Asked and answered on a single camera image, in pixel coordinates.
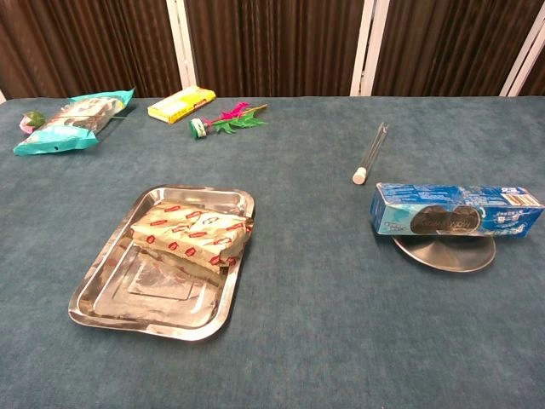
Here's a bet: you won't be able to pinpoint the gold red snack packet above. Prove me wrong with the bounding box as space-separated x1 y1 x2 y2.
129 199 255 280

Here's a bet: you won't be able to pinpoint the blue cookie box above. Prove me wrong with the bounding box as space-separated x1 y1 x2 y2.
368 181 545 239

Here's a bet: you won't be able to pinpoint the glass test tube white cap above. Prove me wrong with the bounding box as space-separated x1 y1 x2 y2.
352 121 391 186

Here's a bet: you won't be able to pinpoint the artificial pink flower green leaves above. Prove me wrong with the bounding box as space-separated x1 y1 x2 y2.
202 101 269 135

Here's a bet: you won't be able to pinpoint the green white tape roll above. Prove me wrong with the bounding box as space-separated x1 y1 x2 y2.
188 118 209 141

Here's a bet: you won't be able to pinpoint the yellow flat box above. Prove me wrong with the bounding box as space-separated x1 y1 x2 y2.
146 84 216 125

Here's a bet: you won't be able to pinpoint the brown pleated screen panel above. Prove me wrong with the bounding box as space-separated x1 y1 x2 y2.
185 0 365 98
372 0 545 97
0 0 182 100

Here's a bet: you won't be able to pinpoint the rectangular stainless steel tray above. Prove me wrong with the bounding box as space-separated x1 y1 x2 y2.
67 183 256 343

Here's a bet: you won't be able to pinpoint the round stainless steel plate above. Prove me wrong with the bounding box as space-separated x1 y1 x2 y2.
391 233 497 274

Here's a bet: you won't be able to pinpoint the teal snack bag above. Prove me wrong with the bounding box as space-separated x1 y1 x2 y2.
12 88 136 156

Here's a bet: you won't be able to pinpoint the artificial pink rose thin stem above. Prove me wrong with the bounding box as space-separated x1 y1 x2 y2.
19 110 129 135

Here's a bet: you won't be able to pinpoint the white screen frame post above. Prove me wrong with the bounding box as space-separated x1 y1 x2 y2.
165 0 199 89
349 0 391 97
500 12 545 97

